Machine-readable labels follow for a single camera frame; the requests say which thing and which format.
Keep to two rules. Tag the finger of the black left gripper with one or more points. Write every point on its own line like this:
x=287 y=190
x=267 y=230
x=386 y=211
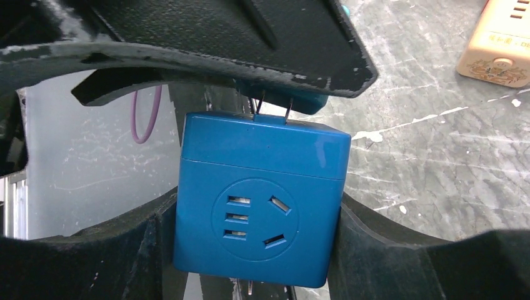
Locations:
x=221 y=29
x=119 y=67

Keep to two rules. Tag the teal plug adapter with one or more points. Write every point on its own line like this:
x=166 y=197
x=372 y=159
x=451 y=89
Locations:
x=297 y=38

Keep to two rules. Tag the beige cube socket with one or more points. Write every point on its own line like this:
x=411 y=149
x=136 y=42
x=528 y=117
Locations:
x=498 y=49

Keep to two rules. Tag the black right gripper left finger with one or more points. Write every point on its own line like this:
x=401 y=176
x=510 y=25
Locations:
x=126 y=257

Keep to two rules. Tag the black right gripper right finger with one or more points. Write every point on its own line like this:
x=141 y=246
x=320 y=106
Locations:
x=376 y=258

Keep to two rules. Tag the blue cube socket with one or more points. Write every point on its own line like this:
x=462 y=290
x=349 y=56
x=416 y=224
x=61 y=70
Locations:
x=259 y=197

